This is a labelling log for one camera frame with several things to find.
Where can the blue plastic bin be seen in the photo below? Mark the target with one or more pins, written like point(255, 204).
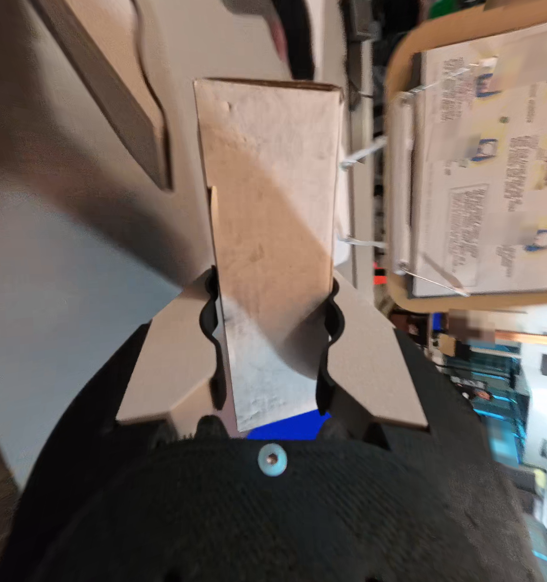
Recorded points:
point(282, 427)

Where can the printed instruction sheet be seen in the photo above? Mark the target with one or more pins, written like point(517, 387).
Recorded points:
point(482, 182)

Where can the white cardboard mailer box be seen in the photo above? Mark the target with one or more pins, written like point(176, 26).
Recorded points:
point(273, 204)

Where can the white and wooden document stand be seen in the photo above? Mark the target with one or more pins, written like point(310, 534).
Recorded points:
point(398, 182)

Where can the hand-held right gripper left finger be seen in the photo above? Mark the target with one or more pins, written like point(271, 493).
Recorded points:
point(173, 359)

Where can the red object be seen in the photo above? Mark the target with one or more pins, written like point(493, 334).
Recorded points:
point(379, 277)

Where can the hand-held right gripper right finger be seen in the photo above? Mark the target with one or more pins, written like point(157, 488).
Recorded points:
point(373, 363)

